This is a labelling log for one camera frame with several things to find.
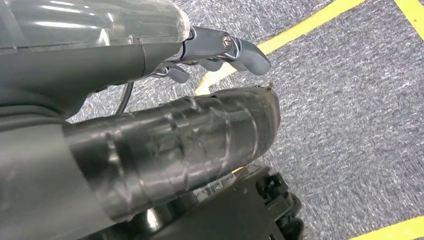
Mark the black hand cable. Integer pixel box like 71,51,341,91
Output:
114,81,135,115

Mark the black robot lower body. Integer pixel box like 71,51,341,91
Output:
82,165,306,240

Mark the yellow floor tape square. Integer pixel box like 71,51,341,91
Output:
393,0,424,41
348,215,424,240

